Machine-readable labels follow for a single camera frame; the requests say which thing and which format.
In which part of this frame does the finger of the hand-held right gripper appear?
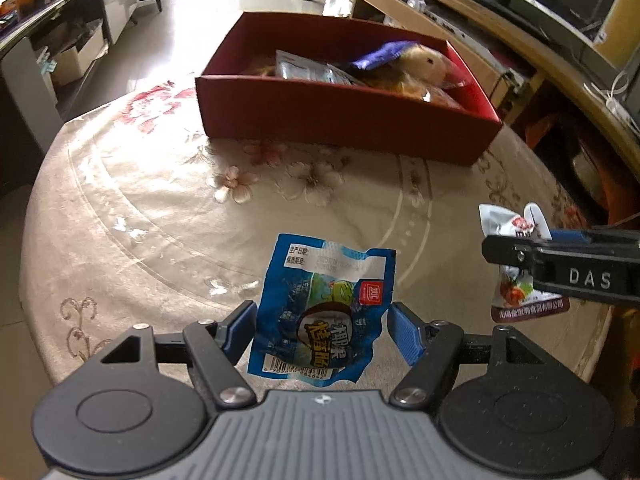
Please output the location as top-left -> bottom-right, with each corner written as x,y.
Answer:
547,227 -> 640,247
481,234 -> 551,273

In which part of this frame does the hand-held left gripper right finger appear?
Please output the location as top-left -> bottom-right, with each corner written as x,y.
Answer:
387,301 -> 548,408

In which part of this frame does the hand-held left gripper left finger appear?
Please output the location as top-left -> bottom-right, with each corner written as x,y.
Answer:
100,299 -> 258,408

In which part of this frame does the small white and red packet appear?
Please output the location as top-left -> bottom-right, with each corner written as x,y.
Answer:
478,202 -> 571,323

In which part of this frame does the blue snack packet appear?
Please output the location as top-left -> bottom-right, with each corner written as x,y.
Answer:
247,232 -> 398,386

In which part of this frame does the clear bread bun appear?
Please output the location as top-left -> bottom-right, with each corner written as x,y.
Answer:
370,45 -> 471,106

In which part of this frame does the red cardboard box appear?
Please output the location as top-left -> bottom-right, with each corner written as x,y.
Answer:
195,11 -> 503,167

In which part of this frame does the purple snack packet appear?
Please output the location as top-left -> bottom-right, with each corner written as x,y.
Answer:
350,40 -> 426,71

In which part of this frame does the silver foil snack packet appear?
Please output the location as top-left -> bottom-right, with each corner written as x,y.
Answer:
275,50 -> 331,81

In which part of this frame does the flat screen television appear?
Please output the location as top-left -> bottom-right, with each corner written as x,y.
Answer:
440,0 -> 640,68

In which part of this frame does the silver media player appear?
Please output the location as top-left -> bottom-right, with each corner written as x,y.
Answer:
422,7 -> 473,46

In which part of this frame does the white storage box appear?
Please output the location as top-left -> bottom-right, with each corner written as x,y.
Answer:
50,25 -> 108,86

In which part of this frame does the dark low cabinet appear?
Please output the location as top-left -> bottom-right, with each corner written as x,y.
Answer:
0,0 -> 138,126

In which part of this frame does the white power cable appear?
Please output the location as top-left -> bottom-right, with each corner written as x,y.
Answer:
585,72 -> 640,126

